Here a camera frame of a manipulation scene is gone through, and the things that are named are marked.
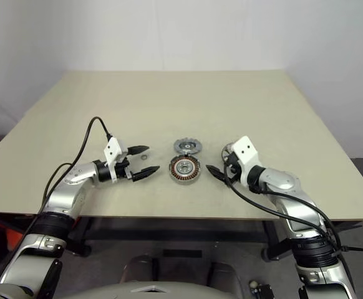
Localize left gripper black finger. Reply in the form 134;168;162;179
130;165;161;182
127;145;150;156

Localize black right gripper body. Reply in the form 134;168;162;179
223;153;244;185

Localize black flat strip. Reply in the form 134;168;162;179
162;249;203;259

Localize small black box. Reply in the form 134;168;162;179
256;285;274;299

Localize silver disc part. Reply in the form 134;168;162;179
221;141;238;163

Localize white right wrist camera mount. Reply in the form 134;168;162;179
231;135;265;187

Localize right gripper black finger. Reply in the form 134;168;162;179
206;164;231;184

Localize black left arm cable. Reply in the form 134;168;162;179
40;116;113;219

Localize motor stator with copper windings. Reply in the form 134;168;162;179
168;154;203;185

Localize gray toothed motor cover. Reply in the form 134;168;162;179
173;138;203;154

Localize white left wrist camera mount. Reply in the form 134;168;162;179
103;136;129;182

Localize black table frame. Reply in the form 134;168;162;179
65;216;294;262

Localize black zip tie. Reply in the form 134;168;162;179
326;222;363;233
336;245;363;254

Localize red and black object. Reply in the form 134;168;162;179
0;214;29;270

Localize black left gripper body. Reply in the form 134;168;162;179
115;149;135;182

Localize silver robot torso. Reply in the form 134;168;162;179
75;278;254;299

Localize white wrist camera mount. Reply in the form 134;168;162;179
103;136;129;182
231;135;265;187

